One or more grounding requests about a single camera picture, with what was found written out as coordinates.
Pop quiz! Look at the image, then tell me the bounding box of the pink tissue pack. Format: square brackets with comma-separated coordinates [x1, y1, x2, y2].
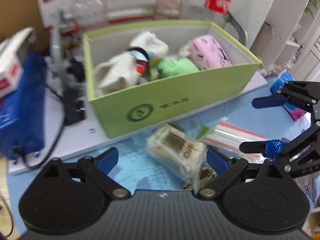
[178, 35, 232, 70]

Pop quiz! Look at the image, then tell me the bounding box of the white black carton box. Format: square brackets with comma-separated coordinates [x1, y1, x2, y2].
[0, 27, 36, 98]

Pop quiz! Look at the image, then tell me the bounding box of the red-cap clear jar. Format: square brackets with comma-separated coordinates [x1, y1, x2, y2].
[71, 0, 108, 30]

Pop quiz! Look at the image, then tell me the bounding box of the white plush toy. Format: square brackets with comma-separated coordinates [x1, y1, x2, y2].
[93, 50, 149, 96]

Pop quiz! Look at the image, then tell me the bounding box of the zip bag red stripe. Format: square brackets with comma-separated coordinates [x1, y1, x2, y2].
[200, 118, 267, 164]

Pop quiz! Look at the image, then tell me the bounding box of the cotton swab bag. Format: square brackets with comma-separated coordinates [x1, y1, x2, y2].
[146, 124, 207, 189]

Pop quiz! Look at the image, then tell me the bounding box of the blue tissue package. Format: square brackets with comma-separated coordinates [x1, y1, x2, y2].
[269, 69, 307, 121]

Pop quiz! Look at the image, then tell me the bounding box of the green towel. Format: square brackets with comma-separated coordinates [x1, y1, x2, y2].
[149, 58, 200, 81]

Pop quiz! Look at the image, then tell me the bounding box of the black power cable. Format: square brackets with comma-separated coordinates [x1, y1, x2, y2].
[10, 80, 66, 170]

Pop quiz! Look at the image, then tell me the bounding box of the blue sealer machine box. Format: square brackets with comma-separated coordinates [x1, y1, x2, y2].
[1, 53, 47, 160]

